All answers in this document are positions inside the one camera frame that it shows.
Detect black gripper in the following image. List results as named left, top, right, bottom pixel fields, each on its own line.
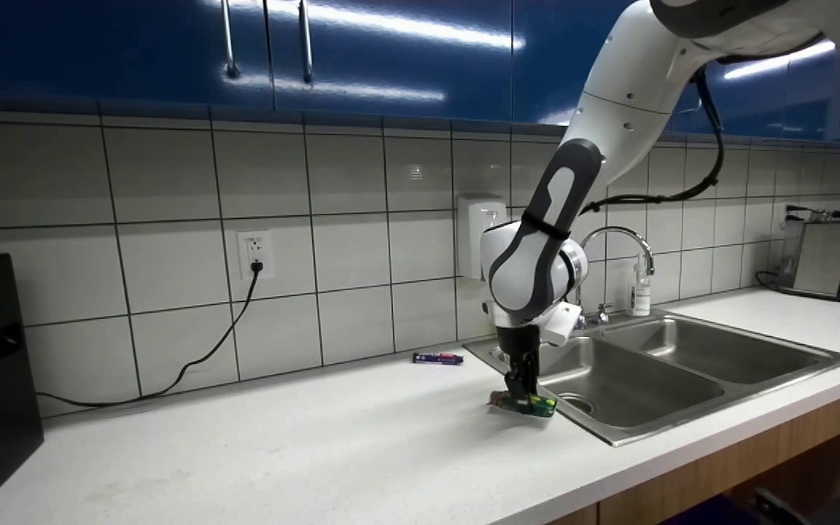
left=498, top=326, right=539, bottom=399

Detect steel appliance on counter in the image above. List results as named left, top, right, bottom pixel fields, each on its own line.
left=782, top=203, right=840, bottom=301

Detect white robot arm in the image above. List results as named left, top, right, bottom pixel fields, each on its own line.
left=480, top=0, right=840, bottom=412

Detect green chocolate bar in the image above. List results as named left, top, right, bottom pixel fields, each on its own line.
left=491, top=391, right=556, bottom=416

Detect white wall soap dispenser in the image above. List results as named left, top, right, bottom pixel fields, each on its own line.
left=458, top=197, right=507, bottom=281

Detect black power cord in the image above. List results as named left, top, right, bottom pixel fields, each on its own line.
left=34, top=260, right=265, bottom=412

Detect blue upper cabinets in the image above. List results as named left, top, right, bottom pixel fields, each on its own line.
left=0, top=0, right=840, bottom=143

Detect stainless steel double sink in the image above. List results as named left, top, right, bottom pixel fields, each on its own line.
left=464, top=311, right=840, bottom=448

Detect wooden lower cabinets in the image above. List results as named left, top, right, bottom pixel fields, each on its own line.
left=552, top=399, right=840, bottom=525

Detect chrome sink faucet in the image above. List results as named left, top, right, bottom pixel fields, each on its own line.
left=584, top=225, right=655, bottom=318

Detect white wall outlet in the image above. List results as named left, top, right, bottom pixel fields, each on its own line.
left=235, top=231, right=273, bottom=276

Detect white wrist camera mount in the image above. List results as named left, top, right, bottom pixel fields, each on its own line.
left=542, top=301, right=584, bottom=348

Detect white pump soap bottle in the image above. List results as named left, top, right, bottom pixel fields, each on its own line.
left=631, top=263, right=654, bottom=318

